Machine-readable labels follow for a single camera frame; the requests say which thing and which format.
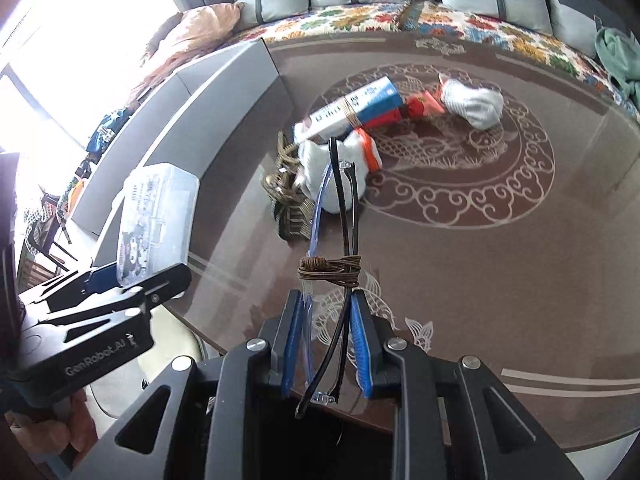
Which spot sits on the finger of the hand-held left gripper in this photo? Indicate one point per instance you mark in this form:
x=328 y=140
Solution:
x=165 y=280
x=102 y=276

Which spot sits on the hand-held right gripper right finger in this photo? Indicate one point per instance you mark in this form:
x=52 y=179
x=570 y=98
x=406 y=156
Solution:
x=362 y=355

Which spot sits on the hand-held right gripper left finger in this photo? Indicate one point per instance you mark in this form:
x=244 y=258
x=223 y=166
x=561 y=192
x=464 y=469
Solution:
x=292 y=340

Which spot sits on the clear plastic case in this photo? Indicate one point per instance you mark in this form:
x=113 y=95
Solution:
x=155 y=215

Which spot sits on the white cardboard box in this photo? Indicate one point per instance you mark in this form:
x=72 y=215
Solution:
x=200 y=110

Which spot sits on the white glove with orange cuff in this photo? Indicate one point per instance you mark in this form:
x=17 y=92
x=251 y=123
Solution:
x=315 y=157
x=475 y=105

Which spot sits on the toothpaste box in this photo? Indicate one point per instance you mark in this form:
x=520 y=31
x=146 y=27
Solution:
x=360 y=102

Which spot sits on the red bundle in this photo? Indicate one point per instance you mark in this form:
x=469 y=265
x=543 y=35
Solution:
x=420 y=105

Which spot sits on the person's left hand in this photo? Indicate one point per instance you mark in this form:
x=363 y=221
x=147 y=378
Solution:
x=55 y=432

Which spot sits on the orange item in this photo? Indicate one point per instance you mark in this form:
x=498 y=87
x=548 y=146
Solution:
x=77 y=195

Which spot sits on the blue bag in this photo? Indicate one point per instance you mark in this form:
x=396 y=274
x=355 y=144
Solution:
x=105 y=130

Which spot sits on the window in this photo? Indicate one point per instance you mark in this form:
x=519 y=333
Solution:
x=75 y=35

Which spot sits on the orange pillow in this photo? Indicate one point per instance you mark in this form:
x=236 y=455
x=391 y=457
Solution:
x=195 y=35

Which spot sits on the floral seat cushion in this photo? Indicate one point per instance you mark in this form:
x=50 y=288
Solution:
x=525 y=42
x=325 y=22

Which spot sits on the green cloth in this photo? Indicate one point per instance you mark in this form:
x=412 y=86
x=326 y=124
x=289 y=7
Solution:
x=617 y=60

